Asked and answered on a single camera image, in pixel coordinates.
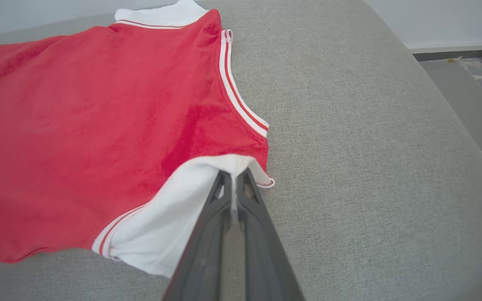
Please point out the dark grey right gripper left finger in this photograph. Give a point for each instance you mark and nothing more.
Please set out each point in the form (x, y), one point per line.
(201, 259)

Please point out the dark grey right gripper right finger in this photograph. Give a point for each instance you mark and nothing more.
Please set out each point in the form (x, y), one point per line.
(266, 259)

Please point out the red jersey with striped white trim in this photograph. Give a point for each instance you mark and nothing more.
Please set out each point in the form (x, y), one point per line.
(78, 125)

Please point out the grey fabric sofa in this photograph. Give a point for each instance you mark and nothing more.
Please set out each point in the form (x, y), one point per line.
(370, 167)

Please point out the white and dark baseboard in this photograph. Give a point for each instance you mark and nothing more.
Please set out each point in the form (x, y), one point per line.
(450, 49)

